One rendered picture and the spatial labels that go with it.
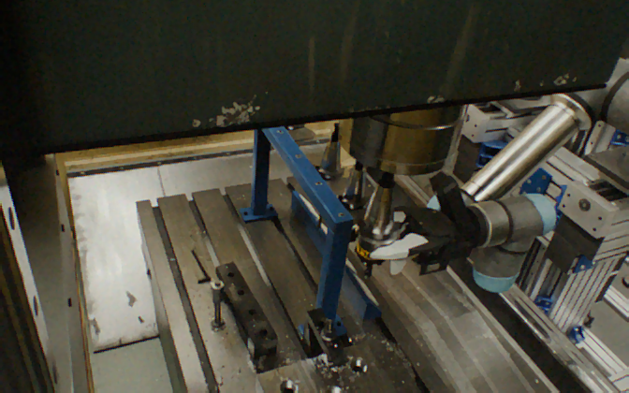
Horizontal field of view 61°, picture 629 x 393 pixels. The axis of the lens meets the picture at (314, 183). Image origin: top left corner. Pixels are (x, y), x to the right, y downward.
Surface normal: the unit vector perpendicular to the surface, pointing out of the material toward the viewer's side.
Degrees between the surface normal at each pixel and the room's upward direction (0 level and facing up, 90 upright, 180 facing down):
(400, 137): 90
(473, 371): 8
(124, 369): 0
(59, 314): 0
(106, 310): 24
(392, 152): 90
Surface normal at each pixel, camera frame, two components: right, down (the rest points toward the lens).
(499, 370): 0.15, -0.73
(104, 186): 0.26, -0.52
